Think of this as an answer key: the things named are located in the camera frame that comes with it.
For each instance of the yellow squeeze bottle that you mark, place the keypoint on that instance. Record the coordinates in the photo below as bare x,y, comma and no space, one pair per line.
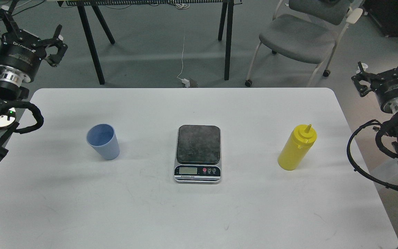
301,139

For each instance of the black cabinet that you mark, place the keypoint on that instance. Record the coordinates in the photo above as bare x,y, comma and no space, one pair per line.
384,13

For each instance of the digital kitchen scale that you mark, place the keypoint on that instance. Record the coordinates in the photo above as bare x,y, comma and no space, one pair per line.
198,155

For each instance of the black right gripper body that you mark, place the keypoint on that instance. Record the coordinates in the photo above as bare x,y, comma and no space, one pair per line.
387,91

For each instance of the blue ribbed plastic cup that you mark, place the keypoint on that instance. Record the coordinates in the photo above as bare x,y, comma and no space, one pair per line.
102,138

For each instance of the grey office chair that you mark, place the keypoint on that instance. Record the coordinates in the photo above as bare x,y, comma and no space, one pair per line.
303,40

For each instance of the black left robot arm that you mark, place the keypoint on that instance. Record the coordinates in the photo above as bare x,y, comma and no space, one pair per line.
16,114

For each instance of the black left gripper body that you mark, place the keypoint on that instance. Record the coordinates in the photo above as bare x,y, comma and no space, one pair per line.
19,60

